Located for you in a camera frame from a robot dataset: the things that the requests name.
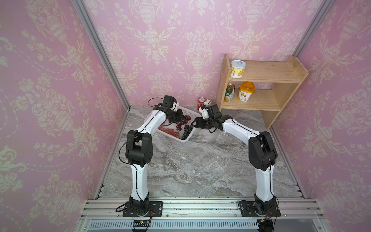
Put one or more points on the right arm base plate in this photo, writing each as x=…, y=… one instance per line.
x=246, y=208

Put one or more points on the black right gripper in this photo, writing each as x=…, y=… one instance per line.
x=199, y=123

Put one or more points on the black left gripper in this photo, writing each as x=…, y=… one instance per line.
x=179, y=117

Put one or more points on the wooden shelf unit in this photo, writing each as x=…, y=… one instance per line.
x=287, y=77

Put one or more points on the green white carton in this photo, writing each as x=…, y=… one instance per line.
x=207, y=102

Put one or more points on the dark red grape bunch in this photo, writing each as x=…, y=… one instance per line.
x=181, y=124

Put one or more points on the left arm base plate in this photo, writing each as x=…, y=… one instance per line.
x=156, y=208

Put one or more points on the green drink can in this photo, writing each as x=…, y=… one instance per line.
x=230, y=90

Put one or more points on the red soda can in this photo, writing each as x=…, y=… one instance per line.
x=201, y=102

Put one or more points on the aluminium rail frame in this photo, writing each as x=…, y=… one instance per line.
x=202, y=214

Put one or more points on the yellow can white lid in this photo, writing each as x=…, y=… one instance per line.
x=237, y=68

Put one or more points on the black grape bunch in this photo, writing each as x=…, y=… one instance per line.
x=187, y=131

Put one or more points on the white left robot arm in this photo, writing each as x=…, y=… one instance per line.
x=139, y=152

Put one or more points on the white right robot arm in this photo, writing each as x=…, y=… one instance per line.
x=262, y=155

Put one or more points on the yellow lidded cup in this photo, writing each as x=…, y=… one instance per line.
x=246, y=89

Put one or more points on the light red grape bunch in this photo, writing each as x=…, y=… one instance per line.
x=170, y=131

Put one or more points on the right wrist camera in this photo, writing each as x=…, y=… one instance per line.
x=210, y=112

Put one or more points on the white perforated plastic basket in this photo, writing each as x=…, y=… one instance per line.
x=180, y=131

